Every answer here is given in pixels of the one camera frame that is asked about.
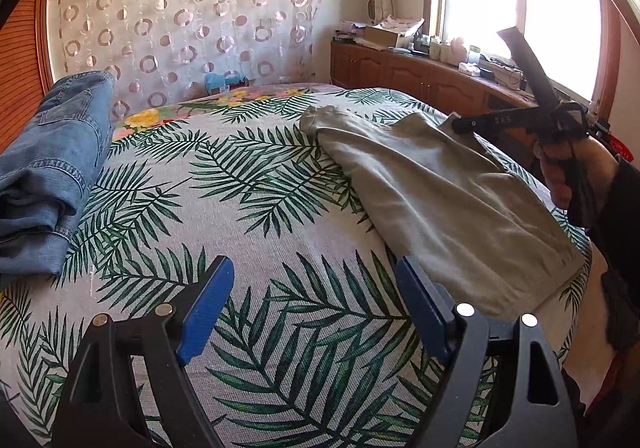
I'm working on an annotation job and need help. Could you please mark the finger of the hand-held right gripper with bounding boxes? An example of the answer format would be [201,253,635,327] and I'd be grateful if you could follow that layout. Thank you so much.
[496,26,563,112]
[451,112,553,133]

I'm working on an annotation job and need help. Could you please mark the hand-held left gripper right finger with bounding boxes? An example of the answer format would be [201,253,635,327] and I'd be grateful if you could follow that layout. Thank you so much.
[394,255,576,448]

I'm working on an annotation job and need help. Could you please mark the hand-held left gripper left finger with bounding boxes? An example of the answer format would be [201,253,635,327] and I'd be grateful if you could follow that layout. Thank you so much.
[50,255,236,448]

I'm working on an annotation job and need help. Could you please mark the grey pants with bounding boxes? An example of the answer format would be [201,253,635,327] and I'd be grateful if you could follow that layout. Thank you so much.
[299,104,587,318]

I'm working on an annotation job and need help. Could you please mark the person's right forearm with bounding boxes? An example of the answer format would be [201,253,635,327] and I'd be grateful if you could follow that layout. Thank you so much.
[567,154,640,351]

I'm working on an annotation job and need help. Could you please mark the person's right hand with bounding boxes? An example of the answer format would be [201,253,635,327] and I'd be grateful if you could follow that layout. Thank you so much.
[532,134,619,211]

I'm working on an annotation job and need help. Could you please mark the white power strip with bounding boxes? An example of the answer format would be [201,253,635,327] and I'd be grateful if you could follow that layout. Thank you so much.
[481,56,524,89]

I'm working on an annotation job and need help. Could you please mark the red basket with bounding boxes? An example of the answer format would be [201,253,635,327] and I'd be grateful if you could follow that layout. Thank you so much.
[607,133,633,160]

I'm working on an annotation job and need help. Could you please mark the wooden cabinet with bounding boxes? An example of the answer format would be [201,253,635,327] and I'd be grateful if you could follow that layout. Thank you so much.
[330,39,546,139]

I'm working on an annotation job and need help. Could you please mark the newspaper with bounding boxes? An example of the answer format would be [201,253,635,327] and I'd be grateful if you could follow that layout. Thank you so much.
[380,14,426,36]

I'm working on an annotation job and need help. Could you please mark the cardboard box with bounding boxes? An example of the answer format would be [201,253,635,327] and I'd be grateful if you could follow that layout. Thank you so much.
[364,24,406,48]

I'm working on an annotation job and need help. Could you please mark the floral blanket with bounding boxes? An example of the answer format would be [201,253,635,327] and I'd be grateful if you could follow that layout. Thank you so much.
[111,82,346,141]

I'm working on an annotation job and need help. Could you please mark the blue jeans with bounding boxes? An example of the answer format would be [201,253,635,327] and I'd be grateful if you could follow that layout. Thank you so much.
[0,70,117,276]

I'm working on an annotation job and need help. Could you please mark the blue tissue box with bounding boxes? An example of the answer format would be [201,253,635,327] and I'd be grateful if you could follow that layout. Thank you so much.
[204,71,246,92]

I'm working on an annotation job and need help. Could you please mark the circle patterned sheer curtain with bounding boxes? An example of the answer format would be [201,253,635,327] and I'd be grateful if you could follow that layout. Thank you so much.
[47,0,326,121]

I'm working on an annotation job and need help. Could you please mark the wooden slatted wardrobe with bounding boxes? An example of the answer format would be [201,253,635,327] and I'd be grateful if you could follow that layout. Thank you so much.
[0,0,53,154]

